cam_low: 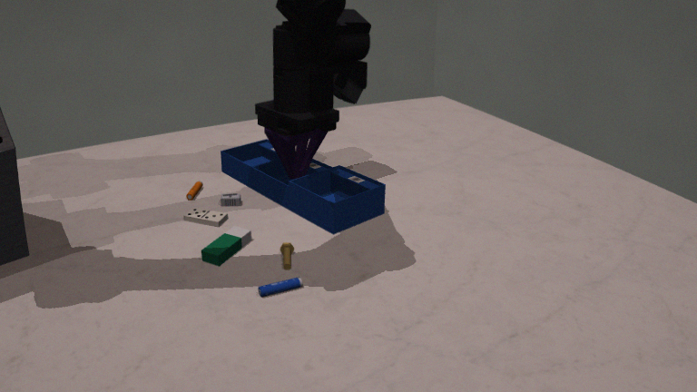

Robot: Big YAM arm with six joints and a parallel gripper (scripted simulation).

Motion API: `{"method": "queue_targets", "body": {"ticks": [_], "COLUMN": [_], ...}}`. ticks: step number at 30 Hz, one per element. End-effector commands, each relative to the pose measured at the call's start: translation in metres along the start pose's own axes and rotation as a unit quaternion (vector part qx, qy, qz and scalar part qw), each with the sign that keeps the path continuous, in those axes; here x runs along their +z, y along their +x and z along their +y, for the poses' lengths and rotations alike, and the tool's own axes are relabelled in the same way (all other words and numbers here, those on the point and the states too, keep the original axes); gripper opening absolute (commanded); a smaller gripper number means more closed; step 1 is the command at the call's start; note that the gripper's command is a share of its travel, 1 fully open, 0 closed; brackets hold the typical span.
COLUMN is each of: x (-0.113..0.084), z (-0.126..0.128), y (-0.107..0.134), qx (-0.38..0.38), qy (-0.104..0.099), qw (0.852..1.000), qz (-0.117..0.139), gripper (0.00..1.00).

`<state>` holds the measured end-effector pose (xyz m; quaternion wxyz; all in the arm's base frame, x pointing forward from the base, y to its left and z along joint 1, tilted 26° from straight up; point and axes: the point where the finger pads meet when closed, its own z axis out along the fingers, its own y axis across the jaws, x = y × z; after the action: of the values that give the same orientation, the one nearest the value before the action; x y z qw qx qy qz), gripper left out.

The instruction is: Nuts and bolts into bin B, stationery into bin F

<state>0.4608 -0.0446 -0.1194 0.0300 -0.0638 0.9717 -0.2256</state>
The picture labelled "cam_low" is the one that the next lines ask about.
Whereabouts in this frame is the brass hex bolt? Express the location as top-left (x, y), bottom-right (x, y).
top-left (280, 242), bottom-right (294, 270)

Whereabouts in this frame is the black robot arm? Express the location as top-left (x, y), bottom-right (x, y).
top-left (273, 0), bottom-right (371, 113)

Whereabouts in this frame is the dark blue rack of bins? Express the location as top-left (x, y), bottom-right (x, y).
top-left (221, 139), bottom-right (386, 234)

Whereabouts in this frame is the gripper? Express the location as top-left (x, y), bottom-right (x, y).
top-left (255, 66), bottom-right (339, 179)

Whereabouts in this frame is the dark blue cylinder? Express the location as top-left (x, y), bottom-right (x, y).
top-left (258, 277), bottom-right (303, 297)

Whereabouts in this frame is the white domino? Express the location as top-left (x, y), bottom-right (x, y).
top-left (183, 208), bottom-right (228, 227)

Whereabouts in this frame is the orange cylinder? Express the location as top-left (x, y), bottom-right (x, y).
top-left (186, 181), bottom-right (203, 201)

